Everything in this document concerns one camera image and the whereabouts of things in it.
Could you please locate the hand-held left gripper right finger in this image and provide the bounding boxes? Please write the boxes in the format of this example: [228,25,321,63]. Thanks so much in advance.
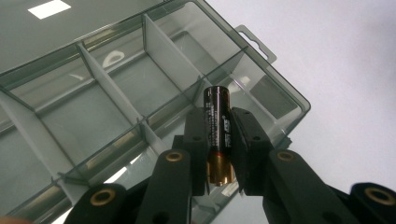
[231,106,276,197]

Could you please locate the clear grey plastic storage box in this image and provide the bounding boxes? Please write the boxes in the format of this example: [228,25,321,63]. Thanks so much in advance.
[0,0,312,224]

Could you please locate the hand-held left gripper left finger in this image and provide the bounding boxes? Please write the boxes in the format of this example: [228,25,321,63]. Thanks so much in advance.
[182,106,210,197]

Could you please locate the white table sheet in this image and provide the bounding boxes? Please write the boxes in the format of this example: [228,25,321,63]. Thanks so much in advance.
[205,0,396,224]

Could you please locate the black and copper battery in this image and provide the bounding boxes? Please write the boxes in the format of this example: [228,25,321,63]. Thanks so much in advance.
[203,86,235,187]

